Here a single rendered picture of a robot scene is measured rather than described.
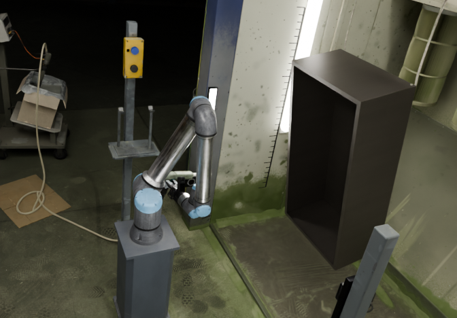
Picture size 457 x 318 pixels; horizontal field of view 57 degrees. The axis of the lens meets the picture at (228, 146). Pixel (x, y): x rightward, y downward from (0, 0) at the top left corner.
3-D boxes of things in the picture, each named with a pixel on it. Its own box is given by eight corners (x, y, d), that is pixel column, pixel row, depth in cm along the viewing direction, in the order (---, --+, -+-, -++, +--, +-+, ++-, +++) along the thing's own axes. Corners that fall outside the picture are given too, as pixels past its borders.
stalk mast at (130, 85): (128, 220, 350) (135, 20, 273) (130, 225, 345) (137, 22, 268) (120, 221, 347) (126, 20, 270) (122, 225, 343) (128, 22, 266)
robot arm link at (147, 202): (134, 230, 231) (134, 204, 222) (132, 210, 245) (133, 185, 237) (162, 229, 235) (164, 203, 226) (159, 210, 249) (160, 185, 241)
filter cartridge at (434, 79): (437, 111, 347) (479, 8, 307) (427, 124, 320) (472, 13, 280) (394, 97, 364) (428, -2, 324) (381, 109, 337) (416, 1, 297)
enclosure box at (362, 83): (324, 198, 323) (340, 48, 256) (378, 251, 278) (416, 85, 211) (284, 213, 311) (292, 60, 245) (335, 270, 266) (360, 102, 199)
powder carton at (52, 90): (17, 98, 422) (27, 62, 408) (61, 111, 441) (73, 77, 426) (7, 121, 378) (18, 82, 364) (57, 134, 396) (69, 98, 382)
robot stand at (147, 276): (123, 336, 255) (126, 257, 225) (112, 298, 279) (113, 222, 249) (171, 323, 269) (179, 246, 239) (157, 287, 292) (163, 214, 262)
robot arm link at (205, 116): (220, 113, 214) (213, 218, 247) (215, 103, 225) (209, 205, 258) (198, 114, 211) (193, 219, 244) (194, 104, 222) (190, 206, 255)
